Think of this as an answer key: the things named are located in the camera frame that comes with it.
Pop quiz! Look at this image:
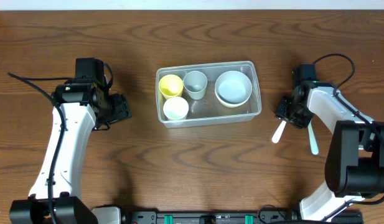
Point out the grey plastic bowl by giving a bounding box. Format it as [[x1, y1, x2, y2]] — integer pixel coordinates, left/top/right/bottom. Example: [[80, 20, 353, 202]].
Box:
[[214, 71, 253, 103]]

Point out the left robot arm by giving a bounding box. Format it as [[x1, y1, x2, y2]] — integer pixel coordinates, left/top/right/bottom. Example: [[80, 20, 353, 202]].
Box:
[[9, 83, 131, 223]]

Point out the white plastic fork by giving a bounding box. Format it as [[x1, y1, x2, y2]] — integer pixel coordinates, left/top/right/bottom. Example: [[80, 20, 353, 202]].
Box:
[[271, 120, 287, 144]]

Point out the grey plastic cup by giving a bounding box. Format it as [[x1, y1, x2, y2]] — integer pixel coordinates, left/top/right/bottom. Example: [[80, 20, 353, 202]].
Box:
[[183, 71, 208, 100]]

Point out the clear plastic container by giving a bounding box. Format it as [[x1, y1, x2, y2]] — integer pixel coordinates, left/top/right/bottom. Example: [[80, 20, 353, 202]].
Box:
[[156, 61, 262, 128]]

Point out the yellow plastic cup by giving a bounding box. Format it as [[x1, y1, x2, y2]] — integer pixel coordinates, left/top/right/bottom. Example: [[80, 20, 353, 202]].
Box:
[[159, 74, 184, 100]]

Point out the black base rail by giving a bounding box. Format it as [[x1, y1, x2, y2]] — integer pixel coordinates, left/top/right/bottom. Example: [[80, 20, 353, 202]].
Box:
[[91, 205, 364, 224]]

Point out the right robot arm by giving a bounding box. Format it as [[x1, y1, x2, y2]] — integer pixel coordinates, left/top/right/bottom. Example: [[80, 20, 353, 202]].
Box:
[[272, 80, 384, 222]]

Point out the yellow plastic bowl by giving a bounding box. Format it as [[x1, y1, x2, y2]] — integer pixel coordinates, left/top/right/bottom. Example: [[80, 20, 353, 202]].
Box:
[[219, 99, 246, 108]]

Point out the green plastic spoon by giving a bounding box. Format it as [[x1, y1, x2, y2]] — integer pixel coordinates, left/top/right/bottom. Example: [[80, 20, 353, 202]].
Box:
[[307, 122, 319, 155]]

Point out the white plastic cup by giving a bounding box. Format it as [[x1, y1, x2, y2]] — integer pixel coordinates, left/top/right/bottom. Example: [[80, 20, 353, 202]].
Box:
[[163, 96, 189, 120]]

